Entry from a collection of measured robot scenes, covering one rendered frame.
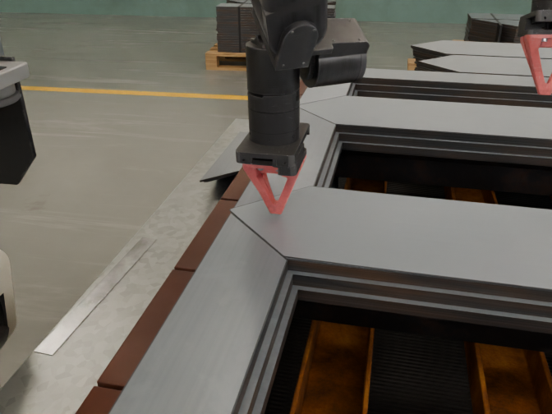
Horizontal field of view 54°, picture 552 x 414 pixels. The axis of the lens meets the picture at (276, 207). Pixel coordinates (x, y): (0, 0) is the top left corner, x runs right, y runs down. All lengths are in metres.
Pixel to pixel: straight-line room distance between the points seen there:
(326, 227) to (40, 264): 1.76
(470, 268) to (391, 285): 0.08
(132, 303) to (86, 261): 1.42
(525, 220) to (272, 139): 0.33
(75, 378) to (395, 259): 0.42
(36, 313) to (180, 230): 1.11
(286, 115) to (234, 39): 4.37
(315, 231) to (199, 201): 0.50
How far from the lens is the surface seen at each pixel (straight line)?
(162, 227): 1.02
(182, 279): 0.62
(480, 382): 0.68
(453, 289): 0.59
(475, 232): 0.68
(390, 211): 0.70
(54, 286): 2.16
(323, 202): 0.70
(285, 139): 0.60
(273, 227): 0.64
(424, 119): 1.04
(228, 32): 4.95
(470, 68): 1.48
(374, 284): 0.58
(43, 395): 0.74
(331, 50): 0.57
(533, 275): 0.62
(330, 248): 0.61
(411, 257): 0.61
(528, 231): 0.70
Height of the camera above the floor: 1.18
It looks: 28 degrees down
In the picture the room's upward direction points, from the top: straight up
